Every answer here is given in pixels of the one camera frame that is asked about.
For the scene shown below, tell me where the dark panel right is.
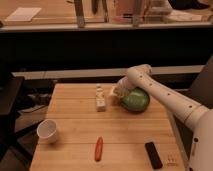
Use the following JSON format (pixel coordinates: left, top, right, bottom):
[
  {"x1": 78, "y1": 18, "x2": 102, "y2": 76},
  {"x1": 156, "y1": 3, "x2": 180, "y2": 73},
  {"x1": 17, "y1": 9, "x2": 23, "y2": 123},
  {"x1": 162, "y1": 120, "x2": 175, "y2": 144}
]
[{"x1": 188, "y1": 55, "x2": 213, "y2": 108}]

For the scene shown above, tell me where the white sponge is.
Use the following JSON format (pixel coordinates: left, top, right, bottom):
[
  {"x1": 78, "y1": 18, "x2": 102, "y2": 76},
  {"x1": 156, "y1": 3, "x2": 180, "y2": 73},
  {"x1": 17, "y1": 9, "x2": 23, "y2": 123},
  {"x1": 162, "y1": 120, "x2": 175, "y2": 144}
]
[{"x1": 109, "y1": 87, "x2": 120, "y2": 106}]

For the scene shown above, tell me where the black remote control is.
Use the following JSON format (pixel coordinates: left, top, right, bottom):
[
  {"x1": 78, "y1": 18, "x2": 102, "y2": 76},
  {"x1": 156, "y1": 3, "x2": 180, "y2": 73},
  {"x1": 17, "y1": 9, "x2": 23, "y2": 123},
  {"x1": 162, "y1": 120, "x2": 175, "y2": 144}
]
[{"x1": 145, "y1": 142, "x2": 163, "y2": 169}]

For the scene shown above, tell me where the green ceramic bowl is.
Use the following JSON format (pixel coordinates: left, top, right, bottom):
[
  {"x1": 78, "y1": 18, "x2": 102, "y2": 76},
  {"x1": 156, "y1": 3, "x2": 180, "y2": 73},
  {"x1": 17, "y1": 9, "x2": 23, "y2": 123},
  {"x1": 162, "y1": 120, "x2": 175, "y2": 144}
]
[{"x1": 121, "y1": 88, "x2": 150, "y2": 112}]

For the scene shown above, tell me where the dark chair left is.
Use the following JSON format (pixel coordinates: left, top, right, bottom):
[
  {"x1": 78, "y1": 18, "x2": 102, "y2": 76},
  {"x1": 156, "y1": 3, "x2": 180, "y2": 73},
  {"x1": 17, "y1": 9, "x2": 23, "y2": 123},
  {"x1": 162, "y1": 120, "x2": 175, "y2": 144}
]
[{"x1": 0, "y1": 77, "x2": 38, "y2": 162}]

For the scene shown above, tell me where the orange carrot toy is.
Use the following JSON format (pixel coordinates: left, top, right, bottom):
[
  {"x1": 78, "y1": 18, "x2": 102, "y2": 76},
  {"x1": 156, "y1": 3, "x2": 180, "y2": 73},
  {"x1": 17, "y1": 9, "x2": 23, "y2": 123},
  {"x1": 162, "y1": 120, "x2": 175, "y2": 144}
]
[{"x1": 94, "y1": 137, "x2": 103, "y2": 161}]

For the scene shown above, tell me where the white small bottle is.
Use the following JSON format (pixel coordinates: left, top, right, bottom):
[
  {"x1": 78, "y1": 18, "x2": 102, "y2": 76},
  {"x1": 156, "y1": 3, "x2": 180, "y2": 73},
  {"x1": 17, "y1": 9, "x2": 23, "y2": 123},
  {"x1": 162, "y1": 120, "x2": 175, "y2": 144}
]
[{"x1": 96, "y1": 84, "x2": 106, "y2": 112}]

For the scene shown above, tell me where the white paper cup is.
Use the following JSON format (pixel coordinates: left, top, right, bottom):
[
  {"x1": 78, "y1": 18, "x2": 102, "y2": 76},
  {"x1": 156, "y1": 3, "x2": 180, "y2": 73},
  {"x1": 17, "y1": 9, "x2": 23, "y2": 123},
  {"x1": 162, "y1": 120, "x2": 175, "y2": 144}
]
[{"x1": 37, "y1": 119, "x2": 58, "y2": 144}]

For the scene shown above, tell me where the white paper sheet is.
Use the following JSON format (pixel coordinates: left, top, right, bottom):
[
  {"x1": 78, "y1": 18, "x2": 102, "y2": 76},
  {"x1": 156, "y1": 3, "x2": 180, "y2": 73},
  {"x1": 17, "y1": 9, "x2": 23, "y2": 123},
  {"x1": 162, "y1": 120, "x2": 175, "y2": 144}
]
[{"x1": 5, "y1": 7, "x2": 41, "y2": 22}]

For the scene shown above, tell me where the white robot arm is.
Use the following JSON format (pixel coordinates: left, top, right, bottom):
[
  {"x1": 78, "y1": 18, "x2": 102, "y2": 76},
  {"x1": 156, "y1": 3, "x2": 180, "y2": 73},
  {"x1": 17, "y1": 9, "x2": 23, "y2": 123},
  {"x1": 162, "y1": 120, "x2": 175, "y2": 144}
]
[{"x1": 116, "y1": 64, "x2": 213, "y2": 171}]

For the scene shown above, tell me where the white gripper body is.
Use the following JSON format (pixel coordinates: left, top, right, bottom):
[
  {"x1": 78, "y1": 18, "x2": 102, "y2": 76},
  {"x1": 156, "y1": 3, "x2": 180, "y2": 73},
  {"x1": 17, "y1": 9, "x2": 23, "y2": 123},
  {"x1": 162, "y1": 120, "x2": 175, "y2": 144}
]
[{"x1": 116, "y1": 77, "x2": 135, "y2": 96}]

